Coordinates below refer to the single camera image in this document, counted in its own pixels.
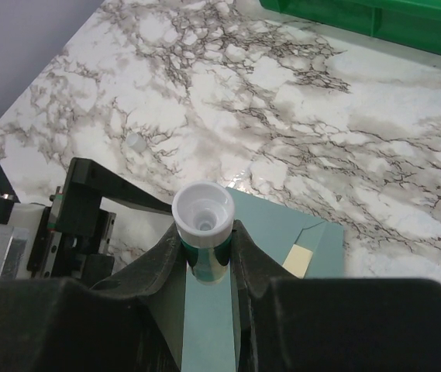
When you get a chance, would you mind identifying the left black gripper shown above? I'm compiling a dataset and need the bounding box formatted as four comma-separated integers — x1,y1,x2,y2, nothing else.
27,157,171,278

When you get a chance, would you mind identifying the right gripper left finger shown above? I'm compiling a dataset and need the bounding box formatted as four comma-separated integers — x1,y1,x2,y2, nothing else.
0,226,185,371

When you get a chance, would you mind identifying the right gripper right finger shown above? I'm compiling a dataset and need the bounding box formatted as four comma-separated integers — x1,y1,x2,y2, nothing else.
230,221,441,371

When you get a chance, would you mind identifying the blue-grey envelope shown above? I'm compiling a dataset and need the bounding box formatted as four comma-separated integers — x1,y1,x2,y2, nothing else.
181,189,345,371

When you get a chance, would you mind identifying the white glue stick cap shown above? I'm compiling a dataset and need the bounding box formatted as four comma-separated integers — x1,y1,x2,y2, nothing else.
126,133,147,153

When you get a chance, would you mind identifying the green glue stick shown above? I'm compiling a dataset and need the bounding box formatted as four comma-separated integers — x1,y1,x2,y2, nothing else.
171,181,235,285

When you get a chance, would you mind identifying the green plastic crate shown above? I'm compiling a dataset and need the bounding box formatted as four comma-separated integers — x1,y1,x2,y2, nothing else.
260,0,441,55

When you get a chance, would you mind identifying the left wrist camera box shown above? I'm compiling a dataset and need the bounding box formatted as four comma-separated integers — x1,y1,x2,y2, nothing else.
0,195,47,280

